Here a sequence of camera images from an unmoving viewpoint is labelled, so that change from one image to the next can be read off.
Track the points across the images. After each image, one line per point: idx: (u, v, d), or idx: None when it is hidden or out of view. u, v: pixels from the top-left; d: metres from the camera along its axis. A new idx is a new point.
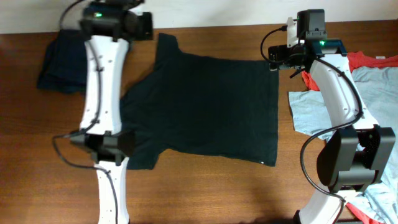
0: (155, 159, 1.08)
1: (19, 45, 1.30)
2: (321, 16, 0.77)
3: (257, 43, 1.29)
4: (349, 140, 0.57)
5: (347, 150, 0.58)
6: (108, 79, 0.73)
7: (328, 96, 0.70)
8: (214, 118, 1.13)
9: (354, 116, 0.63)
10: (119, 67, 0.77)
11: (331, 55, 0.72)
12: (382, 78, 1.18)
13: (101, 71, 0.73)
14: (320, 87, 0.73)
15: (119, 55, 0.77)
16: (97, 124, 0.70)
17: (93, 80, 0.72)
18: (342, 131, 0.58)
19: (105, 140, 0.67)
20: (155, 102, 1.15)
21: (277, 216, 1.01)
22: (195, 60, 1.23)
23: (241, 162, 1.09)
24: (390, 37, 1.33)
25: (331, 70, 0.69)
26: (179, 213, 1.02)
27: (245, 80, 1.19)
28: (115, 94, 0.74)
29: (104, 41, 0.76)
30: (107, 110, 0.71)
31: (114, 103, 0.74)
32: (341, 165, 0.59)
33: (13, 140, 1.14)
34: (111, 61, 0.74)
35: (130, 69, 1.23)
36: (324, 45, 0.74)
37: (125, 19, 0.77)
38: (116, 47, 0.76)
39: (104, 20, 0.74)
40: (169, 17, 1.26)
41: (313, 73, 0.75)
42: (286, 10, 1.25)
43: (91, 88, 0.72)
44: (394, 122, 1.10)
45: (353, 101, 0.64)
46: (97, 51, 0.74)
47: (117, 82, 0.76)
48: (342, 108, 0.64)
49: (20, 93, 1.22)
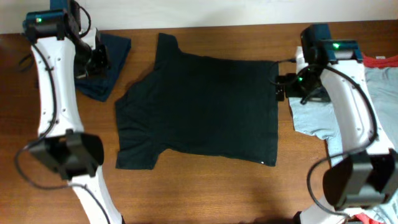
0: (154, 159, 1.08)
1: (20, 45, 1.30)
2: (324, 30, 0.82)
3: (258, 43, 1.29)
4: (362, 168, 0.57)
5: (359, 177, 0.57)
6: (59, 76, 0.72)
7: (339, 111, 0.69)
8: (214, 119, 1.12)
9: (369, 137, 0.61)
10: (69, 66, 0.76)
11: (346, 61, 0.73)
12: (382, 78, 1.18)
13: (52, 70, 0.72)
14: (331, 99, 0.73)
15: (69, 52, 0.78)
16: (56, 125, 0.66)
17: (45, 81, 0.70)
18: (356, 159, 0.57)
19: (69, 143, 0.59)
20: (155, 102, 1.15)
21: (277, 216, 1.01)
22: (196, 60, 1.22)
23: (241, 162, 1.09)
24: (390, 37, 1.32)
25: (347, 82, 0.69)
26: (179, 213, 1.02)
27: (245, 81, 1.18)
28: (70, 93, 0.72)
29: (50, 42, 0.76)
30: (65, 107, 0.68)
31: (72, 102, 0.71)
32: (352, 190, 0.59)
33: (13, 140, 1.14)
34: (60, 60, 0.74)
35: (130, 70, 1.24)
36: (339, 47, 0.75)
37: (67, 20, 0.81)
38: (63, 44, 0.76)
39: (46, 22, 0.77)
40: (169, 17, 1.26)
41: (326, 83, 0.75)
42: (287, 10, 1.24)
43: (43, 89, 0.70)
44: (395, 123, 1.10)
45: (367, 121, 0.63)
46: (46, 53, 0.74)
47: (71, 81, 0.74)
48: (356, 127, 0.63)
49: (20, 93, 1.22)
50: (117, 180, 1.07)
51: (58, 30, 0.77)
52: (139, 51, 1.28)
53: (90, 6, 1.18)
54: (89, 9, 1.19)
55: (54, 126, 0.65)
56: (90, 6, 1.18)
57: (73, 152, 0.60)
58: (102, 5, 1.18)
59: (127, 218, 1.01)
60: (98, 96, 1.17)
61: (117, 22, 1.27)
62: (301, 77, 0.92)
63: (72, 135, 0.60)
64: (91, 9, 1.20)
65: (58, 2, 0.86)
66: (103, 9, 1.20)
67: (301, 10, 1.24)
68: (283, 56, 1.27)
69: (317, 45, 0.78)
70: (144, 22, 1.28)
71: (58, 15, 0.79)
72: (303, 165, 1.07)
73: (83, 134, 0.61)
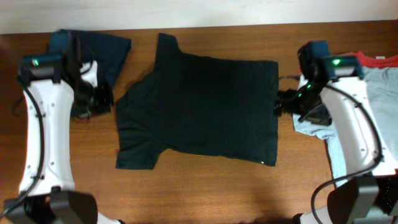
0: (155, 159, 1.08)
1: (20, 45, 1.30)
2: (323, 46, 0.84)
3: (257, 43, 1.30)
4: (369, 192, 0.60)
5: (367, 200, 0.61)
6: (51, 124, 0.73)
7: (342, 130, 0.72)
8: (215, 119, 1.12)
9: (374, 156, 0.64)
10: (64, 112, 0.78)
11: (347, 79, 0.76)
12: (382, 78, 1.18)
13: (44, 117, 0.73)
14: (334, 119, 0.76)
15: (63, 98, 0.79)
16: (41, 180, 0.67)
17: (34, 129, 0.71)
18: (364, 183, 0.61)
19: (51, 206, 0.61)
20: (155, 103, 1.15)
21: (277, 216, 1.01)
22: (196, 60, 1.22)
23: (241, 162, 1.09)
24: (390, 37, 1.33)
25: (348, 100, 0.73)
26: (179, 213, 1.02)
27: (245, 81, 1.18)
28: (61, 142, 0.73)
29: (45, 85, 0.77)
30: (54, 161, 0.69)
31: (61, 154, 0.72)
32: (360, 211, 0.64)
33: (13, 140, 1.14)
34: (54, 106, 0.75)
35: (130, 70, 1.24)
36: (339, 63, 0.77)
37: (64, 65, 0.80)
38: (58, 89, 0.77)
39: (43, 67, 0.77)
40: (169, 17, 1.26)
41: (326, 101, 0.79)
42: (286, 10, 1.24)
43: (32, 137, 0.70)
44: (394, 123, 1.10)
45: (371, 141, 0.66)
46: (38, 98, 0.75)
47: (63, 128, 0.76)
48: (361, 147, 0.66)
49: (20, 93, 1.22)
50: (117, 180, 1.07)
51: (56, 74, 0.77)
52: (139, 51, 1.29)
53: (89, 6, 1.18)
54: (89, 9, 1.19)
55: (40, 183, 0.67)
56: (90, 6, 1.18)
57: (58, 213, 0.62)
58: (102, 5, 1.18)
59: (127, 218, 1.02)
60: None
61: (117, 22, 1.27)
62: (300, 95, 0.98)
63: (56, 195, 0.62)
64: (91, 9, 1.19)
65: (58, 43, 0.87)
66: (103, 10, 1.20)
67: (301, 10, 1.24)
68: (283, 56, 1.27)
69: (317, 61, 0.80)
70: (144, 22, 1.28)
71: (55, 60, 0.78)
72: (303, 165, 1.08)
73: (66, 194, 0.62)
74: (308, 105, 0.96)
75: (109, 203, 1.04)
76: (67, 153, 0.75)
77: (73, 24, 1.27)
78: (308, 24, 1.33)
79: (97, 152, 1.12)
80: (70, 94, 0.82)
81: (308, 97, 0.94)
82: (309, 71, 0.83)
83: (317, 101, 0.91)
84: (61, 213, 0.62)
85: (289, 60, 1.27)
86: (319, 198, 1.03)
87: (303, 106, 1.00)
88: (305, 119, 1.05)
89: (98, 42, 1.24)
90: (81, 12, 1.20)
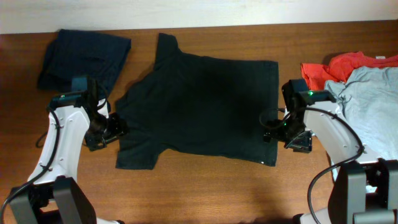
0: (155, 159, 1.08)
1: (20, 45, 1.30)
2: (303, 81, 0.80)
3: (257, 43, 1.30)
4: (357, 177, 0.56)
5: (357, 188, 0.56)
6: (67, 135, 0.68)
7: (327, 140, 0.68)
8: (215, 119, 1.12)
9: (356, 150, 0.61)
10: (79, 128, 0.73)
11: (322, 104, 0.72)
12: (382, 78, 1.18)
13: (61, 128, 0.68)
14: (317, 133, 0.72)
15: (83, 121, 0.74)
16: (50, 173, 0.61)
17: (51, 139, 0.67)
18: (349, 168, 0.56)
19: (55, 191, 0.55)
20: (154, 102, 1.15)
21: (277, 216, 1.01)
22: (195, 60, 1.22)
23: (241, 162, 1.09)
24: (390, 37, 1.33)
25: (324, 114, 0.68)
26: (179, 213, 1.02)
27: (244, 81, 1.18)
28: (74, 150, 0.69)
29: (68, 109, 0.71)
30: (63, 157, 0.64)
31: (72, 158, 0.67)
32: (356, 205, 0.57)
33: (13, 141, 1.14)
34: (72, 121, 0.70)
35: (130, 70, 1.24)
36: (313, 95, 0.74)
37: (87, 99, 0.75)
38: (79, 113, 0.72)
39: (67, 98, 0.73)
40: (169, 17, 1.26)
41: (308, 122, 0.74)
42: (286, 10, 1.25)
43: (47, 144, 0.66)
44: (394, 123, 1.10)
45: (352, 138, 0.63)
46: (60, 114, 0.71)
47: (78, 141, 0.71)
48: (343, 145, 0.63)
49: (20, 93, 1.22)
50: (117, 180, 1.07)
51: (76, 100, 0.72)
52: (139, 51, 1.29)
53: (89, 5, 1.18)
54: (89, 9, 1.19)
55: (48, 173, 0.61)
56: (89, 7, 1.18)
57: (60, 204, 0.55)
58: (101, 6, 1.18)
59: (127, 218, 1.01)
60: None
61: (117, 22, 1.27)
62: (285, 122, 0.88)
63: (60, 183, 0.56)
64: (91, 9, 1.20)
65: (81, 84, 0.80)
66: (103, 10, 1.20)
67: (301, 10, 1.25)
68: (283, 56, 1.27)
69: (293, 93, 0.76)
70: (144, 22, 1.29)
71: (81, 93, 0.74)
72: (303, 165, 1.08)
73: (72, 180, 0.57)
74: (293, 132, 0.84)
75: (109, 203, 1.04)
76: (76, 163, 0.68)
77: (73, 25, 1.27)
78: (308, 24, 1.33)
79: (98, 152, 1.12)
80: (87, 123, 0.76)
81: (293, 124, 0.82)
82: (290, 105, 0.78)
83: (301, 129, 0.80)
84: (64, 205, 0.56)
85: (289, 60, 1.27)
86: (319, 198, 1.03)
87: (288, 133, 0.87)
88: (288, 146, 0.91)
89: (97, 42, 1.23)
90: (81, 12, 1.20)
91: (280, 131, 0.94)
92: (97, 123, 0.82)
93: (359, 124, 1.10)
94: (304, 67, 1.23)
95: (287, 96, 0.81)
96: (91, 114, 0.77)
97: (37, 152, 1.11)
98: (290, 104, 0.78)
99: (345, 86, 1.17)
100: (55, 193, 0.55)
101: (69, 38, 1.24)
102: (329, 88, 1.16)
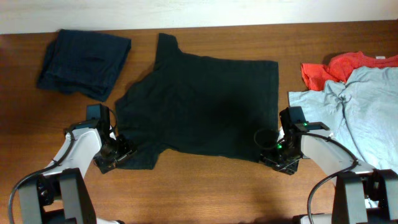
0: (154, 159, 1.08)
1: (19, 45, 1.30)
2: (300, 109, 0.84)
3: (257, 43, 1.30)
4: (354, 185, 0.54)
5: (357, 196, 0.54)
6: (81, 143, 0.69)
7: (323, 161, 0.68)
8: (216, 119, 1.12)
9: (351, 163, 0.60)
10: (92, 144, 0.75)
11: (316, 130, 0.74)
12: (382, 78, 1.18)
13: (76, 139, 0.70)
14: (314, 158, 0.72)
15: (94, 139, 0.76)
16: (58, 168, 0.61)
17: (64, 148, 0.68)
18: (344, 177, 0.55)
19: (61, 181, 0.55)
20: (154, 102, 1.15)
21: (277, 216, 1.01)
22: (195, 60, 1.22)
23: (241, 162, 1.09)
24: (389, 37, 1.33)
25: (318, 137, 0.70)
26: (179, 213, 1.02)
27: (245, 80, 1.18)
28: (84, 158, 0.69)
29: (82, 129, 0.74)
30: (73, 157, 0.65)
31: (81, 164, 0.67)
32: (359, 215, 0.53)
33: (13, 141, 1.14)
34: (87, 135, 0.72)
35: (130, 70, 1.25)
36: (306, 125, 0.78)
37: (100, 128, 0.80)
38: (92, 132, 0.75)
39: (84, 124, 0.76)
40: (169, 17, 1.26)
41: (306, 149, 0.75)
42: (286, 10, 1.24)
43: (61, 150, 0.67)
44: (394, 122, 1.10)
45: (344, 154, 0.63)
46: (75, 130, 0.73)
47: (87, 155, 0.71)
48: (337, 160, 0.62)
49: (20, 93, 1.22)
50: (117, 180, 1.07)
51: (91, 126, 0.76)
52: (139, 51, 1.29)
53: (89, 6, 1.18)
54: (89, 9, 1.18)
55: (56, 167, 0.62)
56: (89, 6, 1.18)
57: (63, 196, 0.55)
58: (101, 5, 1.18)
59: (127, 218, 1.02)
60: (98, 96, 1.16)
61: (117, 22, 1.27)
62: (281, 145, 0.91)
63: (66, 174, 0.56)
64: (91, 9, 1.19)
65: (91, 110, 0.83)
66: (102, 9, 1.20)
67: (301, 10, 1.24)
68: (283, 56, 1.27)
69: (290, 125, 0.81)
70: (144, 22, 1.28)
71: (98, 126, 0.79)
72: (304, 165, 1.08)
73: (78, 170, 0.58)
74: (288, 157, 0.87)
75: (110, 203, 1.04)
76: (83, 172, 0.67)
77: (73, 24, 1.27)
78: (308, 23, 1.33)
79: None
80: (98, 145, 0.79)
81: (288, 149, 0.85)
82: (287, 134, 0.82)
83: (298, 155, 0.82)
84: (66, 196, 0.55)
85: (289, 60, 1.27)
86: (319, 198, 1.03)
87: (282, 157, 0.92)
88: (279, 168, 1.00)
89: (97, 41, 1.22)
90: (81, 11, 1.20)
91: (273, 153, 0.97)
92: (108, 147, 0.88)
93: (359, 124, 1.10)
94: (304, 67, 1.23)
95: (285, 123, 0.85)
96: (103, 139, 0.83)
97: (37, 152, 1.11)
98: (288, 134, 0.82)
99: (345, 86, 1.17)
100: (60, 183, 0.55)
101: (69, 37, 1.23)
102: (329, 88, 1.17)
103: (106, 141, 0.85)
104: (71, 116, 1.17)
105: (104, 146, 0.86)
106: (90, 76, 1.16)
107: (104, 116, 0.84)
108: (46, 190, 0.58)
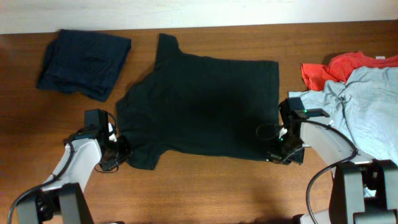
0: (155, 160, 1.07)
1: (19, 45, 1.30)
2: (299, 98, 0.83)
3: (257, 43, 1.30)
4: (354, 183, 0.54)
5: (356, 193, 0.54)
6: (80, 156, 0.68)
7: (323, 149, 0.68)
8: (216, 119, 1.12)
9: (351, 152, 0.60)
10: (91, 157, 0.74)
11: (316, 118, 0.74)
12: (382, 78, 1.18)
13: (75, 152, 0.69)
14: (315, 146, 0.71)
15: (94, 149, 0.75)
16: (58, 182, 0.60)
17: (64, 160, 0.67)
18: (344, 167, 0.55)
19: (61, 196, 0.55)
20: (154, 102, 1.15)
21: (277, 216, 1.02)
22: (195, 60, 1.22)
23: (242, 162, 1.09)
24: (390, 37, 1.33)
25: (318, 125, 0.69)
26: (179, 213, 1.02)
27: (245, 81, 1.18)
28: (83, 171, 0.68)
29: (81, 140, 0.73)
30: (73, 171, 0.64)
31: (80, 177, 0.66)
32: (356, 205, 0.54)
33: (13, 141, 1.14)
34: (86, 147, 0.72)
35: (130, 70, 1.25)
36: (306, 111, 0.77)
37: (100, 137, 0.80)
38: (91, 143, 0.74)
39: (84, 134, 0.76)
40: (170, 17, 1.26)
41: (306, 136, 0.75)
42: (286, 10, 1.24)
43: (60, 163, 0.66)
44: (394, 122, 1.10)
45: (344, 143, 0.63)
46: (74, 143, 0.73)
47: (86, 167, 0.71)
48: (337, 150, 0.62)
49: (20, 93, 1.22)
50: (117, 180, 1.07)
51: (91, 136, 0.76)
52: (140, 51, 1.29)
53: (89, 5, 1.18)
54: (88, 9, 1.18)
55: (55, 181, 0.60)
56: (90, 6, 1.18)
57: (63, 210, 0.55)
58: (101, 5, 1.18)
59: (127, 218, 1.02)
60: (99, 96, 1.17)
61: (117, 22, 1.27)
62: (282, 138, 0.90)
63: (65, 189, 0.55)
64: (91, 9, 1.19)
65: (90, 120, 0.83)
66: (102, 9, 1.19)
67: (302, 10, 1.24)
68: (283, 56, 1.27)
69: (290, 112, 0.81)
70: (144, 22, 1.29)
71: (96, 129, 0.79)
72: (304, 165, 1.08)
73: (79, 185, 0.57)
74: (290, 148, 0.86)
75: (110, 203, 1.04)
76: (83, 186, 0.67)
77: (73, 24, 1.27)
78: (308, 23, 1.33)
79: None
80: (98, 155, 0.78)
81: (290, 139, 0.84)
82: (286, 121, 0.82)
83: (299, 145, 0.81)
84: (66, 210, 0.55)
85: (289, 60, 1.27)
86: (319, 198, 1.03)
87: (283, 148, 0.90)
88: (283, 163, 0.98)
89: (97, 40, 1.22)
90: (80, 11, 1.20)
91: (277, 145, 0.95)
92: (109, 152, 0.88)
93: (359, 124, 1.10)
94: (304, 67, 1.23)
95: (285, 114, 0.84)
96: (103, 148, 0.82)
97: (37, 152, 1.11)
98: (288, 121, 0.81)
99: (345, 86, 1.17)
100: (60, 196, 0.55)
101: (69, 37, 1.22)
102: (329, 88, 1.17)
103: (106, 149, 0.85)
104: (71, 115, 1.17)
105: (104, 154, 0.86)
106: (90, 76, 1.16)
107: (102, 122, 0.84)
108: (45, 206, 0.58)
